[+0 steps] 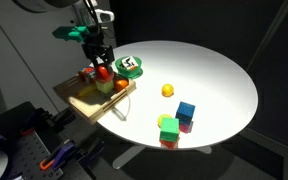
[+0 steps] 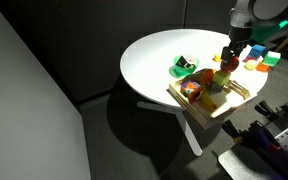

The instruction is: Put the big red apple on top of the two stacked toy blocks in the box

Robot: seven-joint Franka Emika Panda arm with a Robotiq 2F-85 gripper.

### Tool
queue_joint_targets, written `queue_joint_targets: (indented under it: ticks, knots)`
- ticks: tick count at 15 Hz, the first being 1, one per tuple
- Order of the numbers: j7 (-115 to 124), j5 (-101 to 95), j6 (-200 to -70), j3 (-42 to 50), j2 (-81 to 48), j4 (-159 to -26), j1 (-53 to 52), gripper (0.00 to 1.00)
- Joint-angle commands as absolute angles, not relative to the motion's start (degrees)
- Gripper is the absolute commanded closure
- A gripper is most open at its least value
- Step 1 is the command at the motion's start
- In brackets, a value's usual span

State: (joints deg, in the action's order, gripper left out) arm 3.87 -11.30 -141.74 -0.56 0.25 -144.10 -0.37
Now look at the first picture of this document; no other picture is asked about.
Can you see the green plastic bowl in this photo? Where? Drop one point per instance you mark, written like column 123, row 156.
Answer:
column 134, row 70

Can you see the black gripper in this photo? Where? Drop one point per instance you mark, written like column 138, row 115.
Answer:
column 97, row 50

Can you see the bright green toy block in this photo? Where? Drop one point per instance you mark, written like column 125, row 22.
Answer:
column 169, row 129

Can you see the blue toy block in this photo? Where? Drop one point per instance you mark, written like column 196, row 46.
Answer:
column 185, row 112

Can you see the colourful fabric cube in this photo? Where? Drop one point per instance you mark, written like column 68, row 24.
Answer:
column 85, row 74

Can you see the light wooden box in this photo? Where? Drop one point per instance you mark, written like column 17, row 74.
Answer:
column 84, row 103

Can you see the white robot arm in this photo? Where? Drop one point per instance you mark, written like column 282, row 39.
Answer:
column 47, row 4

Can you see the light green toy block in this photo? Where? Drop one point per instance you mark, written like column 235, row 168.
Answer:
column 104, row 86

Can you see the yellow toy banana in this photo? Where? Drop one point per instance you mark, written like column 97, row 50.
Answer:
column 85, row 91

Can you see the big red toy apple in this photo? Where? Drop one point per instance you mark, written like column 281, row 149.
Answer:
column 104, row 74

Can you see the red orange toy block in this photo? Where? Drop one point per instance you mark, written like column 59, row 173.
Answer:
column 168, row 144

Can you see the green plate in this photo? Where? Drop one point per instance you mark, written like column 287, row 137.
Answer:
column 132, row 76

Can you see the grey perforated board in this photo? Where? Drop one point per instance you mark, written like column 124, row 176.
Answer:
column 30, row 156

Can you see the black and white card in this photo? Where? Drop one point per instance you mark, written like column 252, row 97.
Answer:
column 129, row 63

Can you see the yellow toy lemon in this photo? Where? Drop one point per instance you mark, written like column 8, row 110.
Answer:
column 167, row 90

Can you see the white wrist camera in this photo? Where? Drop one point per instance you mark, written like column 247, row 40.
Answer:
column 104, row 16

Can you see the black clamp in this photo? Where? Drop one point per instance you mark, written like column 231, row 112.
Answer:
column 62, row 116
column 92, row 146

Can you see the pink toy block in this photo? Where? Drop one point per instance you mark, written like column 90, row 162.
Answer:
column 185, row 128

